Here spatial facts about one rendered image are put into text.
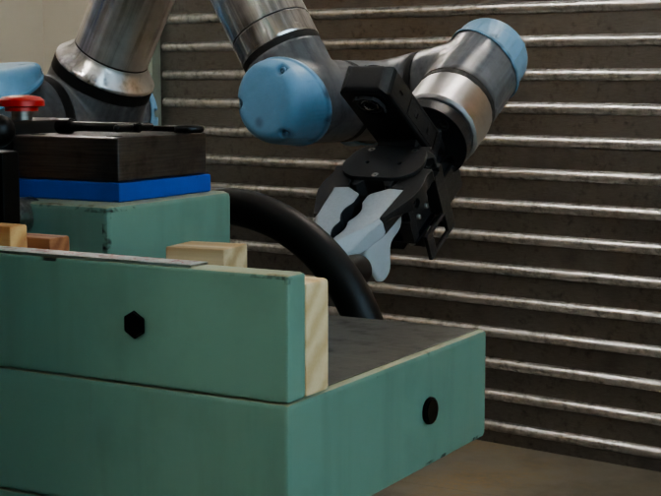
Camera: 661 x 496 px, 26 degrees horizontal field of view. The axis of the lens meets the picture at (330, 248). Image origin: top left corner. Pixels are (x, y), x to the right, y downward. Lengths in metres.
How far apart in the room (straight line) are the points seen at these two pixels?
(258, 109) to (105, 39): 0.38
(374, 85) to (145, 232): 0.30
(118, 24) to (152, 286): 0.96
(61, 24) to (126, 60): 3.58
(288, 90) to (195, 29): 3.46
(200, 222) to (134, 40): 0.66
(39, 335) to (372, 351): 0.16
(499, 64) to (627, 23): 2.54
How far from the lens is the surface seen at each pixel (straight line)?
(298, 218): 1.03
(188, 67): 4.70
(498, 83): 1.29
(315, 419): 0.63
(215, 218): 0.96
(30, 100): 0.95
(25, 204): 0.90
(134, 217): 0.89
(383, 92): 1.13
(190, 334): 0.63
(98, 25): 1.59
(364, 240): 1.10
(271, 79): 1.24
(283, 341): 0.60
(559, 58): 3.92
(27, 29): 5.19
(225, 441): 0.63
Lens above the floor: 1.04
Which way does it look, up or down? 7 degrees down
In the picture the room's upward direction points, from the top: straight up
